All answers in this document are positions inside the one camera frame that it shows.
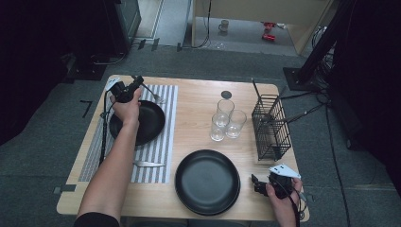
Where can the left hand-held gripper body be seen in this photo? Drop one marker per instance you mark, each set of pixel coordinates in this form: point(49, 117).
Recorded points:
point(123, 93)

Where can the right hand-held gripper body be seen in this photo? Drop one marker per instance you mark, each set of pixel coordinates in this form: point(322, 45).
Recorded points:
point(282, 186)

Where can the metal fork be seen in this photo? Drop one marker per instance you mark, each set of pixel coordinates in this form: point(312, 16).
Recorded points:
point(156, 96)

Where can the person's left hand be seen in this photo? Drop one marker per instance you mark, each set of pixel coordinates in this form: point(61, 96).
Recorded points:
point(127, 112)

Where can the person's right hand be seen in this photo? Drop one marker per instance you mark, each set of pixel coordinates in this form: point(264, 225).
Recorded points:
point(285, 211)

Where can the clear drinking glass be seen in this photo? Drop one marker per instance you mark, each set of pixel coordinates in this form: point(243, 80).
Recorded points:
point(225, 107)
point(218, 130)
point(238, 124)

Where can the dark cabinet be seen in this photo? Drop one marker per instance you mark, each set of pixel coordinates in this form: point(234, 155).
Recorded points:
point(126, 19)

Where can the grey white striped placemat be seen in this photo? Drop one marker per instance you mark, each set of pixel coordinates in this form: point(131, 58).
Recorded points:
point(157, 151)

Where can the silver table knife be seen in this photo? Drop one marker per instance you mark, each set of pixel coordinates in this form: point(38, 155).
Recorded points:
point(299, 116)

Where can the clear plastic wrap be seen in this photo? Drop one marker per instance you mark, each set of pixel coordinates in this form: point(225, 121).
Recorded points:
point(219, 46)

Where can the black curtain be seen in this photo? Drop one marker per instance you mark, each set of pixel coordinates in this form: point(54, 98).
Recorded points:
point(372, 78)
point(38, 63)

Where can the grey mug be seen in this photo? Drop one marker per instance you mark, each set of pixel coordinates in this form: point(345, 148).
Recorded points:
point(223, 25)

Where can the person's black sleeve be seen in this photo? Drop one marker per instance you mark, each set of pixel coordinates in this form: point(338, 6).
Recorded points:
point(94, 220)

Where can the red can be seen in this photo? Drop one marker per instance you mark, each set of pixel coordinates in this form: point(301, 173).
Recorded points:
point(269, 25)
point(268, 37)

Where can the black metal stand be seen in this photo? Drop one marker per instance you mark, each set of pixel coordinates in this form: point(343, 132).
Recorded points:
point(324, 41)

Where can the grey table bracket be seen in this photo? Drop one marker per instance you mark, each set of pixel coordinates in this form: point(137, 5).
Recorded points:
point(309, 198)
point(64, 188)

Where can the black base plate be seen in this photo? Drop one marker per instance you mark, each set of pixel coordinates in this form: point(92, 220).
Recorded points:
point(85, 71)

